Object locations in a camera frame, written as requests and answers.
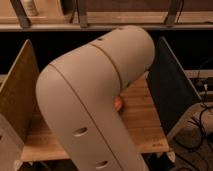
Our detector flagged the left wooden side panel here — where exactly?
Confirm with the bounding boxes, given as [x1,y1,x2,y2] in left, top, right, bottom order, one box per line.
[0,39,39,146]

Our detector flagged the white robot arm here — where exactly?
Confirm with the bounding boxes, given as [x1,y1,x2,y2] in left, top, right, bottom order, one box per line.
[36,26,155,171]

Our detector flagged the black cables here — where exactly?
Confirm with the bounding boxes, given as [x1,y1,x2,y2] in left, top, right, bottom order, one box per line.
[172,56,213,171]

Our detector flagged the orange bowl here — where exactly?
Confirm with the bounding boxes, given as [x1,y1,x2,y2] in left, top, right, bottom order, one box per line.
[114,96,124,111]

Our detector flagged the right dark side panel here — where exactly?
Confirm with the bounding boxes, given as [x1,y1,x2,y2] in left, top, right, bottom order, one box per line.
[147,37,201,140]

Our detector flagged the wooden shelf rail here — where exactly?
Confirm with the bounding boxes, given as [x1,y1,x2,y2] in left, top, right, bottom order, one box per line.
[0,0,213,33]

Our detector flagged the white bottle on shelf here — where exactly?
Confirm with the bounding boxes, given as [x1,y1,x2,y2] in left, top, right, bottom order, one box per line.
[23,0,38,16]

